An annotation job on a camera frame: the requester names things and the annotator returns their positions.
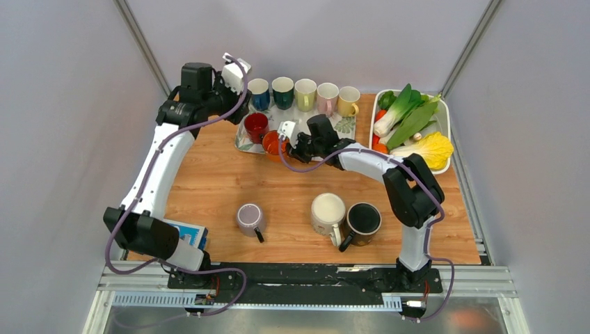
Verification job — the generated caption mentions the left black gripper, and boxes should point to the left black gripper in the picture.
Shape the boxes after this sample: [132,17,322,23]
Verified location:
[202,72,252,125]

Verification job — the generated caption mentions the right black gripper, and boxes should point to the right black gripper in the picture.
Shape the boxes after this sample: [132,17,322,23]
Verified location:
[285,129,324,164]

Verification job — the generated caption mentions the pink mug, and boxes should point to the pink mug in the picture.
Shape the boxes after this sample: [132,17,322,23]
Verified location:
[317,83,340,118]

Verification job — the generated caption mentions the orange mug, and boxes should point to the orange mug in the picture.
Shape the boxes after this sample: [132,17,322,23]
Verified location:
[262,130,289,163]

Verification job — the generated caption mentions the pale yellow mug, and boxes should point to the pale yellow mug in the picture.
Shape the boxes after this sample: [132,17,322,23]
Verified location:
[337,86,360,117]

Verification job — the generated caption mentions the light green faceted mug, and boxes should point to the light green faceted mug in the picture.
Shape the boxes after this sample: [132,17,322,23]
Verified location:
[294,79,317,112]

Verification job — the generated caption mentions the blue mug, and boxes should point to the blue mug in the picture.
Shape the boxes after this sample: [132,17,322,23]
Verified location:
[248,78,270,111]

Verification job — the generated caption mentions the red mug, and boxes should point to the red mug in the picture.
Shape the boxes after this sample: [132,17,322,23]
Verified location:
[244,112,269,144]

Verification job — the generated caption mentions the teal mug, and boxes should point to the teal mug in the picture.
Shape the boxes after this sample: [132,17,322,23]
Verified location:
[271,77,294,110]

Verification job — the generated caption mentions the cream cat pattern mug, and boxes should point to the cream cat pattern mug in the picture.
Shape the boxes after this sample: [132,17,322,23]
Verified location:
[311,193,346,247]

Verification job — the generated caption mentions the mauve mug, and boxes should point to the mauve mug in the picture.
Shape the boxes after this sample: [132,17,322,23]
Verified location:
[236,203,267,243]

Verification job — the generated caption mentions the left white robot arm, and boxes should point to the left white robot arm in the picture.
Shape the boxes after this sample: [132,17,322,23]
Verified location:
[103,55,251,288]

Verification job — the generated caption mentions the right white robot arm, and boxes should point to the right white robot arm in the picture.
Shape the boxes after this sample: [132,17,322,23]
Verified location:
[278,115,445,291]

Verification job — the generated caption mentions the black floral mug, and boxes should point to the black floral mug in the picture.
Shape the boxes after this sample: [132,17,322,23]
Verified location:
[338,202,382,252]

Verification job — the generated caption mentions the leaf pattern tray mat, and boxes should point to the leaf pattern tray mat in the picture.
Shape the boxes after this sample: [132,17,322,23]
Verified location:
[234,99,357,154]

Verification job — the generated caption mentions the orange toy pumpkin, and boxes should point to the orange toy pumpkin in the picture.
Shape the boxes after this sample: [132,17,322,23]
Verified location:
[372,134,389,154]

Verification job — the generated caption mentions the red tomato toy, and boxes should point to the red tomato toy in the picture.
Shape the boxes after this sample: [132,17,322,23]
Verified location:
[374,109,388,122]

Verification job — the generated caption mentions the green bell pepper toy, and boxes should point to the green bell pepper toy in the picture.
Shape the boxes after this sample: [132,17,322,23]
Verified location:
[378,90,397,110]

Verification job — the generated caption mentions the green bok choy toy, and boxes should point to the green bok choy toy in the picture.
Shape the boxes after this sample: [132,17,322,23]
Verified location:
[373,83,441,151]

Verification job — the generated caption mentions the white vegetable tub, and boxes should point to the white vegetable tub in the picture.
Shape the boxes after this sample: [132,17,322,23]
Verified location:
[369,90,452,146]

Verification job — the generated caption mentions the blue booklet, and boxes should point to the blue booklet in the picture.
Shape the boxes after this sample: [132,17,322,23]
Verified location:
[164,218,209,251]

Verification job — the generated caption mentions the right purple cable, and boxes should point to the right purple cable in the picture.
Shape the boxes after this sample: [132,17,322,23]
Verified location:
[278,136,456,323]

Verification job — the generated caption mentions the purple cable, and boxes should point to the purple cable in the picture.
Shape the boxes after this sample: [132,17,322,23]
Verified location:
[278,136,456,323]
[104,54,250,317]

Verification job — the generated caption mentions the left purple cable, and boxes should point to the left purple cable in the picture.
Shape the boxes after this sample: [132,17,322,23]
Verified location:
[104,54,250,317]

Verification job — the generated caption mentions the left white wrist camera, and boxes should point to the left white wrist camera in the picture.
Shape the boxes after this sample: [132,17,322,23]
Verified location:
[221,52,244,94]

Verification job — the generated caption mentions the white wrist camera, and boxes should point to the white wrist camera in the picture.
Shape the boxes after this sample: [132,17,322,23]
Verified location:
[221,52,244,94]
[277,121,300,147]

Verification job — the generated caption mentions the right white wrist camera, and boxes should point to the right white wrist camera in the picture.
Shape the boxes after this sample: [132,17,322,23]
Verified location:
[277,121,300,147]

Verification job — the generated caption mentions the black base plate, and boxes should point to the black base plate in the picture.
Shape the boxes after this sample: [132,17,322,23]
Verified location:
[167,262,443,305]

